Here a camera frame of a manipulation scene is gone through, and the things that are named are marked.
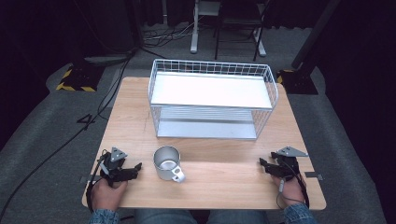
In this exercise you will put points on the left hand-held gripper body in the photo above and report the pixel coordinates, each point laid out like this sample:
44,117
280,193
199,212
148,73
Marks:
115,164

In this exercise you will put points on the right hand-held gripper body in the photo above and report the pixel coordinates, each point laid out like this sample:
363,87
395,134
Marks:
285,163

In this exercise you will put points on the silver metal cup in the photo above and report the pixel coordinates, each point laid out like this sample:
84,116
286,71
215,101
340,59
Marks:
168,163

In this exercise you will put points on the person's right hand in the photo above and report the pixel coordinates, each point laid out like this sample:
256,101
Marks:
289,191

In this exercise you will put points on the person's left hand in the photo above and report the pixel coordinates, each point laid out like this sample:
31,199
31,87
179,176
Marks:
107,194

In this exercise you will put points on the grey tape strip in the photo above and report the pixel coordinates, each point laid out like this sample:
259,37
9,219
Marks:
88,179
313,175

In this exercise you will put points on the black yellow striped stand base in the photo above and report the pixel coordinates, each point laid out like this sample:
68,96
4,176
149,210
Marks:
80,77
295,81

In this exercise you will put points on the person's legs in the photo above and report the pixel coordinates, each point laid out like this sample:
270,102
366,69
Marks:
202,216

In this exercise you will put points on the black metal stand pole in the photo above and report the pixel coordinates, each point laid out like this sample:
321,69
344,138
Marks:
314,32

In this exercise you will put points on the black chair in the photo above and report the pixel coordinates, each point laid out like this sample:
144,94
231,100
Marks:
239,26

